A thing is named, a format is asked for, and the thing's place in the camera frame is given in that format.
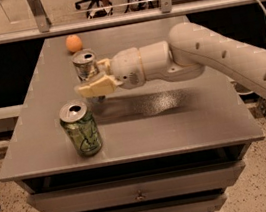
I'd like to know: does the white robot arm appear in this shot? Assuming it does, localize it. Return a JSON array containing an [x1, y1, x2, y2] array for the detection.
[[74, 22, 266, 99]]

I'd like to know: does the metal railing bar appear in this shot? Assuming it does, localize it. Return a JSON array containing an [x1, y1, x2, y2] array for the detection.
[[0, 0, 253, 44]]

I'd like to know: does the grey drawer cabinet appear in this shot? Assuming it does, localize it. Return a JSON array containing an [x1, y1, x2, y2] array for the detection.
[[0, 4, 266, 212]]

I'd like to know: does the silver blue redbull can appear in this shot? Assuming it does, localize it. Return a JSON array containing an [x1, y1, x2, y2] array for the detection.
[[71, 49, 100, 83]]

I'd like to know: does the orange fruit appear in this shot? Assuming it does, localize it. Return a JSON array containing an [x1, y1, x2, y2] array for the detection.
[[65, 35, 83, 53]]

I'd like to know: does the top grey drawer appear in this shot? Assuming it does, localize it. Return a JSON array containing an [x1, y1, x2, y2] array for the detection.
[[27, 161, 245, 212]]

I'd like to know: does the black office chair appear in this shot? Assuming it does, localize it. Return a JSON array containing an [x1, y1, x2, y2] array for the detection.
[[74, 0, 113, 19]]

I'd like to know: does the green soda can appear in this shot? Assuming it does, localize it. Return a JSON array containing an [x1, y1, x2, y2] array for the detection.
[[59, 100, 103, 157]]

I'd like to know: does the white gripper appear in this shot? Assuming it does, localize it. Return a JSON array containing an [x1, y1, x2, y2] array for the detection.
[[74, 48, 146, 98]]

